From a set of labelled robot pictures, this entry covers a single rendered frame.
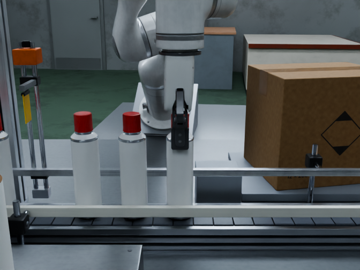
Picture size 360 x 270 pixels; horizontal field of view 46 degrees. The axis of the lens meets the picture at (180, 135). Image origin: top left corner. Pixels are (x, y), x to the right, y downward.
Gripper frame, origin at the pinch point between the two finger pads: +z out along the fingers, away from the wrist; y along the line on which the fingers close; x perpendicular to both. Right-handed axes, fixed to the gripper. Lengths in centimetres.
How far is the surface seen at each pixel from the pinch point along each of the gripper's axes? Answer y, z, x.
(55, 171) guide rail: -3.1, 8.4, -24.7
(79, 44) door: -799, 50, -202
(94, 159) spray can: 1.4, 4.4, -16.0
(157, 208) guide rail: 4.2, 13.1, -4.1
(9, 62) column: -14.9, -11.6, -36.2
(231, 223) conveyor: 3.6, 16.4, 9.7
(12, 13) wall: -819, -10, -339
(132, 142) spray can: 2.4, 0.7, -8.6
